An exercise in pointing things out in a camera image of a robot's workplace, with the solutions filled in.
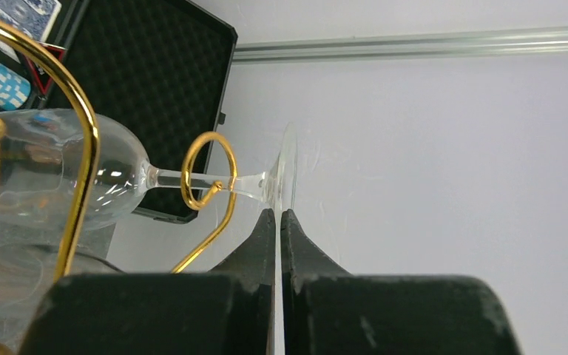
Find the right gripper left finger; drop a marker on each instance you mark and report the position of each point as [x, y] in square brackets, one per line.
[227, 310]

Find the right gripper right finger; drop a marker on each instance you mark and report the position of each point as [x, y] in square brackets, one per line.
[328, 310]

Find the black poker chip case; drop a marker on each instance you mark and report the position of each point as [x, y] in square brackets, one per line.
[155, 73]

